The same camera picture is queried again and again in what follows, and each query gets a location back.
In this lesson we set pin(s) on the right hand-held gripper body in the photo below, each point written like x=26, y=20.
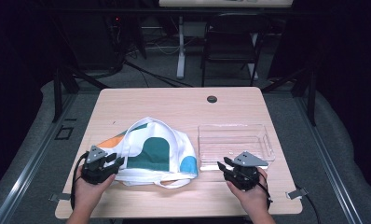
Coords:
x=244, y=175

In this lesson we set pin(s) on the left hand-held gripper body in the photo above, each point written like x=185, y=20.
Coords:
x=95, y=169

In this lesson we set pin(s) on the clear plastic tray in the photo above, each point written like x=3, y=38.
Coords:
x=233, y=140

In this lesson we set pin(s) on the white tote bag colour patches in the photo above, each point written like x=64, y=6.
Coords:
x=155, y=149

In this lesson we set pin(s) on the person's right hand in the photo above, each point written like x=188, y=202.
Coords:
x=253, y=199

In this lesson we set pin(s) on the person's left hand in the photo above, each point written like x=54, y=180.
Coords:
x=89, y=194

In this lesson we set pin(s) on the grey metal table clip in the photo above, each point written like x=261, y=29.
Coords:
x=61, y=197
x=296, y=193

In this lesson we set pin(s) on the dark round table grommet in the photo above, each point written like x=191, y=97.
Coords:
x=212, y=99

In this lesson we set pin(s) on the black metal stand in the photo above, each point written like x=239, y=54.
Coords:
x=58, y=93
x=311, y=96

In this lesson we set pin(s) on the white desk leg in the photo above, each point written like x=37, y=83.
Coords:
x=181, y=53

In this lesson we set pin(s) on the dark cabinet with red light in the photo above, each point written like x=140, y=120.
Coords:
x=90, y=40

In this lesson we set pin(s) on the black folding chair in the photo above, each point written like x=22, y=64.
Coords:
x=233, y=37

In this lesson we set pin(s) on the light background desk top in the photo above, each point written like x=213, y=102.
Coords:
x=225, y=3

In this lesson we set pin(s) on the aluminium floor rail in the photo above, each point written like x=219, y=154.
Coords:
x=332, y=174
x=25, y=174

